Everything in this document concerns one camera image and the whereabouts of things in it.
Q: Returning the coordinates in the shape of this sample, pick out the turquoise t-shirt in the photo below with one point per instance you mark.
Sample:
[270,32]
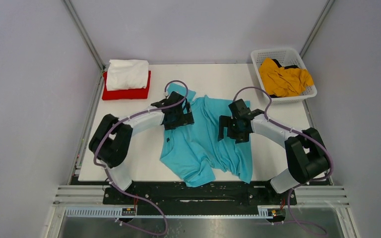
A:
[193,151]

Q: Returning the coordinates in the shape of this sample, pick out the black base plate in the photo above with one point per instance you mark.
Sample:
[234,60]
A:
[215,198]

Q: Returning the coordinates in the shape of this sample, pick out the white plastic basket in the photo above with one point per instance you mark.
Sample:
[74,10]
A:
[286,57]

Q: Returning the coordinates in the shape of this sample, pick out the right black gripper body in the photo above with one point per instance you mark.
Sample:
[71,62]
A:
[234,131]

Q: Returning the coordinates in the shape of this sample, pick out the folded white t-shirt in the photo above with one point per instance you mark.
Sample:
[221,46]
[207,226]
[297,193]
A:
[127,74]

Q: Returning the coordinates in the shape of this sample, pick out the folded red t-shirt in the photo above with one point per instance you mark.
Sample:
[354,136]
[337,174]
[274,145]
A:
[141,93]

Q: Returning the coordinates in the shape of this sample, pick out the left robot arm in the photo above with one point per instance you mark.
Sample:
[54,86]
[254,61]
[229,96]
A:
[111,140]

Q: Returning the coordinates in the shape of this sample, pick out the yellow t-shirt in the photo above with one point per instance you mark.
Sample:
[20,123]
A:
[284,81]

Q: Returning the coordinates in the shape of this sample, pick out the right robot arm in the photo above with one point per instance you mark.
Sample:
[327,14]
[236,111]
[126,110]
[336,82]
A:
[305,153]

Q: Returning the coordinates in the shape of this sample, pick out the aluminium frame rail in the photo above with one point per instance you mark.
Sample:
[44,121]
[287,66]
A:
[93,201]

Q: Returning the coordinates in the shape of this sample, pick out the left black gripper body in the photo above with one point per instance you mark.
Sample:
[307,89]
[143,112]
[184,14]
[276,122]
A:
[180,118]

